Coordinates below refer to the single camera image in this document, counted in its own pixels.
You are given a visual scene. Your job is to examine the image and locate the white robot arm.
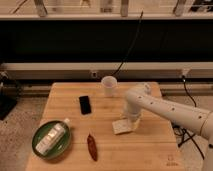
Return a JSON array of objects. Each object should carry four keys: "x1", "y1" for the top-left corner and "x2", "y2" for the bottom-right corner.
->
[{"x1": 124, "y1": 82, "x2": 213, "y2": 171}]

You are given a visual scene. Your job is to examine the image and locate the black hanging cable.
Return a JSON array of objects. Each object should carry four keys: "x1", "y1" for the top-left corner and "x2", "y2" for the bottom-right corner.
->
[{"x1": 110, "y1": 9, "x2": 145, "y2": 77}]

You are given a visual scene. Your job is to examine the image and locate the green plate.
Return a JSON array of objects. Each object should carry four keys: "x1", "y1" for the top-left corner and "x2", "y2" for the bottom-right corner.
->
[{"x1": 31, "y1": 120, "x2": 73, "y2": 160}]

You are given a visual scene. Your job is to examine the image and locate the white sponge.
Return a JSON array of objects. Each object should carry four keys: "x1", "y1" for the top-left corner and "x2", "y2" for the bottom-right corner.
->
[{"x1": 112, "y1": 118, "x2": 140, "y2": 135}]

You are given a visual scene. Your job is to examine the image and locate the white wall plug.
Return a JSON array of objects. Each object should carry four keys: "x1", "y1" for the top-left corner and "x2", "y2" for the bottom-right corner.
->
[{"x1": 181, "y1": 69, "x2": 190, "y2": 77}]

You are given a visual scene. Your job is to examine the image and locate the wall power outlet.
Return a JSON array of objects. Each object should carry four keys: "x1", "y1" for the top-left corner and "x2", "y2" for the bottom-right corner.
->
[{"x1": 91, "y1": 71, "x2": 98, "y2": 78}]

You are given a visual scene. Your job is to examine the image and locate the white plastic bottle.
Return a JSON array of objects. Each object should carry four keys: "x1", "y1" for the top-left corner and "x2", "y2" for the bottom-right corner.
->
[{"x1": 35, "y1": 117, "x2": 71, "y2": 156}]

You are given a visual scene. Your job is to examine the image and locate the translucent plastic cup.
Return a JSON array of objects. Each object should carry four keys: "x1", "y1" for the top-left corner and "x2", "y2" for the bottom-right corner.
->
[{"x1": 101, "y1": 76, "x2": 117, "y2": 97}]

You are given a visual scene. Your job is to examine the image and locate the black smartphone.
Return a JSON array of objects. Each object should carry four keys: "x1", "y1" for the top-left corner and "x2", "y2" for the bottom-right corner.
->
[{"x1": 79, "y1": 96, "x2": 92, "y2": 115}]

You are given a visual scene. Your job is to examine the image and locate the black floor cables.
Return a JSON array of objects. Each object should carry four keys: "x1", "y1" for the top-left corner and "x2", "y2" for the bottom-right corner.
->
[{"x1": 172, "y1": 75, "x2": 206, "y2": 160}]

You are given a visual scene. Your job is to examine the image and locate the black equipment at left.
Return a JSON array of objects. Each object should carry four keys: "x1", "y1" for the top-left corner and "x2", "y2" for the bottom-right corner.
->
[{"x1": 0, "y1": 71, "x2": 22, "y2": 121}]

